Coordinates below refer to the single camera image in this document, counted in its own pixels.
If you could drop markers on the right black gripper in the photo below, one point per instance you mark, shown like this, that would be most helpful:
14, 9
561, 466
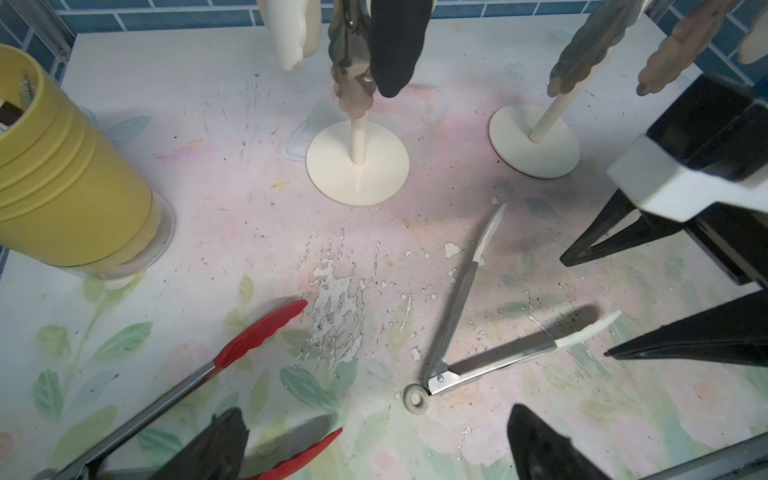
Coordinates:
735, 239

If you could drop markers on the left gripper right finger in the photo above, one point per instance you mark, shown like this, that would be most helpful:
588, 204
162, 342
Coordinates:
539, 452

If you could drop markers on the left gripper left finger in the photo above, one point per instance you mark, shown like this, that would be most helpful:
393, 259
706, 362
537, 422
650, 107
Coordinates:
216, 453

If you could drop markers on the steel tongs white tips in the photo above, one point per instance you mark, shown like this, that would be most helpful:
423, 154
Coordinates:
473, 341

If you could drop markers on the cream utensil rack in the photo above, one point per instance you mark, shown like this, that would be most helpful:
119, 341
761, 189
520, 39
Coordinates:
357, 163
530, 135

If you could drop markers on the black steel tongs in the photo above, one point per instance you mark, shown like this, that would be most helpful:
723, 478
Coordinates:
396, 41

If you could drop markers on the red handled steel tongs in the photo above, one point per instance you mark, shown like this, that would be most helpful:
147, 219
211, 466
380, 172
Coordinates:
349, 51

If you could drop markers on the steel tongs cream tips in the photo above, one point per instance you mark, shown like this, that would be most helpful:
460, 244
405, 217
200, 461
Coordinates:
294, 27

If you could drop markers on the steel tongs cream ends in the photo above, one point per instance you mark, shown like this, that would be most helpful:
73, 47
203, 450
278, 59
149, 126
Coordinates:
753, 46

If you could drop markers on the yellow cup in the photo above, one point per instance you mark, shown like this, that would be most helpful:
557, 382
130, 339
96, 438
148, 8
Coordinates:
69, 199

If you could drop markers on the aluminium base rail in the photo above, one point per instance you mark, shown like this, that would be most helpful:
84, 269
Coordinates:
743, 460

